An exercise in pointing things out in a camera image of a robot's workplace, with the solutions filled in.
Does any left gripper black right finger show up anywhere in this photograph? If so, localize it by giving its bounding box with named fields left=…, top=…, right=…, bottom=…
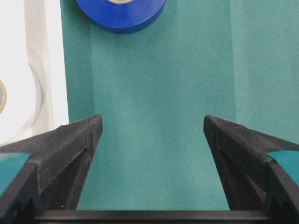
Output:
left=203, top=115, right=299, bottom=224

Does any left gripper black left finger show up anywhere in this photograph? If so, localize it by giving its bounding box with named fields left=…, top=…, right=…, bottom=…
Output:
left=0, top=114, right=102, bottom=224

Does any white tape roll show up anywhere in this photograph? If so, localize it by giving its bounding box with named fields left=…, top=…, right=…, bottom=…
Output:
left=0, top=63, right=42, bottom=145

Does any blue tape roll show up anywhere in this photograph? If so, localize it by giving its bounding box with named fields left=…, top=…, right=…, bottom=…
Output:
left=77, top=0, right=166, bottom=34

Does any green table cloth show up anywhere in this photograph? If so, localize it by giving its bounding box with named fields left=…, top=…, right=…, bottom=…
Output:
left=60, top=0, right=299, bottom=210

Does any white plastic tray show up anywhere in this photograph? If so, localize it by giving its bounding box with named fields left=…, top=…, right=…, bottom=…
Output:
left=0, top=0, right=69, bottom=145

